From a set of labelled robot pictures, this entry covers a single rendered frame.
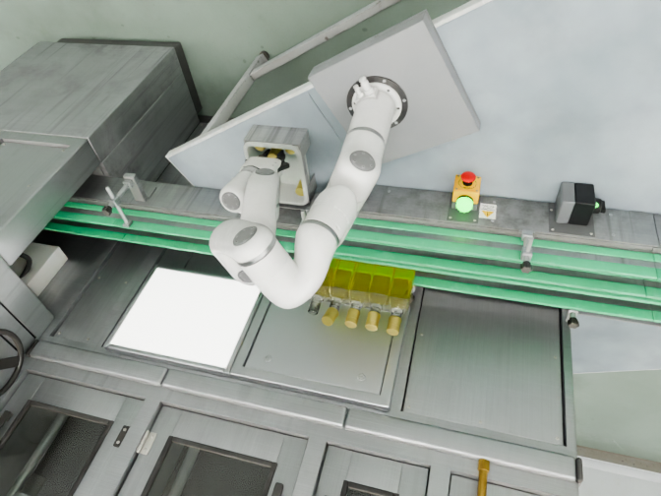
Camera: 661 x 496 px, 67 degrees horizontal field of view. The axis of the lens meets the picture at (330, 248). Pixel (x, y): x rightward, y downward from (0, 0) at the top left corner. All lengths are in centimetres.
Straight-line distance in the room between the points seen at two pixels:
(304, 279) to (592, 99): 80
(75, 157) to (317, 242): 115
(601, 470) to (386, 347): 348
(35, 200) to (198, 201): 48
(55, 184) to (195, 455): 96
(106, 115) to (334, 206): 122
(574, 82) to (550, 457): 89
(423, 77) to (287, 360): 86
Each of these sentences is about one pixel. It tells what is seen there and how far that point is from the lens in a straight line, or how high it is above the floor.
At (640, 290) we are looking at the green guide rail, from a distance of 151.
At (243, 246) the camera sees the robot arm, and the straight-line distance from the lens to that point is 89.
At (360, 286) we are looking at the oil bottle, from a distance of 142.
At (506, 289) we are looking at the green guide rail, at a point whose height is 94.
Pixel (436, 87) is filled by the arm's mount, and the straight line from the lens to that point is 126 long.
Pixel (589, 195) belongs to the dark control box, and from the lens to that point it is 145.
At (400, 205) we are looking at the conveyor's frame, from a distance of 146.
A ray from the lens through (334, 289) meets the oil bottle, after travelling 142.
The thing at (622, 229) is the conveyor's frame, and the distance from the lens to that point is 150.
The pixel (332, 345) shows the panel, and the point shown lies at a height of 117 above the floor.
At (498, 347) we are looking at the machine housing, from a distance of 156.
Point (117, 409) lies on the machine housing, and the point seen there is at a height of 148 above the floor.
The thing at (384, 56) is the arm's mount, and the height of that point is 80.
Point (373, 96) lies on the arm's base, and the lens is 124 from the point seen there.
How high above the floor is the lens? 188
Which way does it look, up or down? 39 degrees down
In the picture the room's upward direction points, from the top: 160 degrees counter-clockwise
